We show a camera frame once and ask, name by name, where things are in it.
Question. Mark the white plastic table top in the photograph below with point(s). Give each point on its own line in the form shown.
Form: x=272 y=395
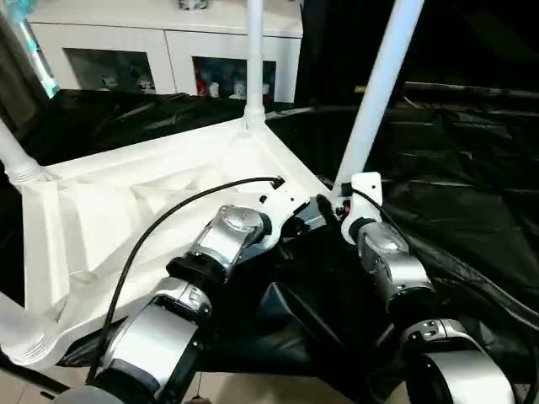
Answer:
x=126 y=202

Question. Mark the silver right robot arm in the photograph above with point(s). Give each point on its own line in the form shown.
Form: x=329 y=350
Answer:
x=391 y=256

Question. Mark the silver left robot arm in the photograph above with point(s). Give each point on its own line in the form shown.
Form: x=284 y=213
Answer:
x=231 y=235

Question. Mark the black plastic mat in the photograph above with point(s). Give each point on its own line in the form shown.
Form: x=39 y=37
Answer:
x=463 y=168

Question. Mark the white printed cup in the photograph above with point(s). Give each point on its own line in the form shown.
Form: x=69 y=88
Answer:
x=238 y=89

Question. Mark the small white jar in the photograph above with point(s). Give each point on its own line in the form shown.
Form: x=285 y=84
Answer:
x=214 y=89

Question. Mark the black flat monitor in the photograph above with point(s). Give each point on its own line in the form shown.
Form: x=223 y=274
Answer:
x=467 y=90

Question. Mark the brown round hanging knob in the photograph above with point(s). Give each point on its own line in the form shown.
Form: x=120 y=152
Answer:
x=198 y=397

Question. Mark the white printed figurine mug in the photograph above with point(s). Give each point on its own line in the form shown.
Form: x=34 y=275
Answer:
x=144 y=81
x=108 y=82

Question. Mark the white glass-door cabinet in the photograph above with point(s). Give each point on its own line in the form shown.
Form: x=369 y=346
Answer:
x=160 y=46

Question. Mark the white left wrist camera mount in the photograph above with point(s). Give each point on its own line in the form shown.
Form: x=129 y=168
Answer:
x=280 y=206

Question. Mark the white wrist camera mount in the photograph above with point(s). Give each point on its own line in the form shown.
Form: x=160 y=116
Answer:
x=280 y=206
x=364 y=193

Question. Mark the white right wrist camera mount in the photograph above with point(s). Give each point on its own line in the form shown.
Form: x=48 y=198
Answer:
x=364 y=193

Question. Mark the black metal table frame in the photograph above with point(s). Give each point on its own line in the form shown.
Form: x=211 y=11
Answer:
x=29 y=379

